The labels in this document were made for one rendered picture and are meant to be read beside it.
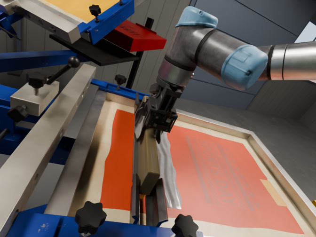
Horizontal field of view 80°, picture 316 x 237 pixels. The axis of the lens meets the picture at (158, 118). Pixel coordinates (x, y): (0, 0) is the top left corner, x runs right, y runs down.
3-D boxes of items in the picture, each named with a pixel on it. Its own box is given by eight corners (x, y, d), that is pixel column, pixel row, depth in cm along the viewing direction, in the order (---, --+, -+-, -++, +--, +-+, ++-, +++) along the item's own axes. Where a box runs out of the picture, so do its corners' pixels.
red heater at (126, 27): (123, 30, 186) (126, 17, 180) (162, 50, 177) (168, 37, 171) (75, 26, 134) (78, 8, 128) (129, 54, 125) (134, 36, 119)
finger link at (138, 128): (126, 148, 51) (142, 123, 47) (127, 134, 56) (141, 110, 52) (136, 151, 52) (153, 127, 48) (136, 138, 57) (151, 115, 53)
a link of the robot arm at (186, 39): (212, 14, 32) (177, -1, 36) (185, 72, 38) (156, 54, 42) (229, 23, 38) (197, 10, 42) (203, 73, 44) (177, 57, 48)
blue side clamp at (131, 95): (163, 113, 88) (169, 100, 85) (164, 119, 84) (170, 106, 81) (98, 94, 80) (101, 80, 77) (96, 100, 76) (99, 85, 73)
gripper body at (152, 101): (140, 128, 46) (158, 83, 40) (140, 109, 53) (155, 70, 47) (169, 135, 48) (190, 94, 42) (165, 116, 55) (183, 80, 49)
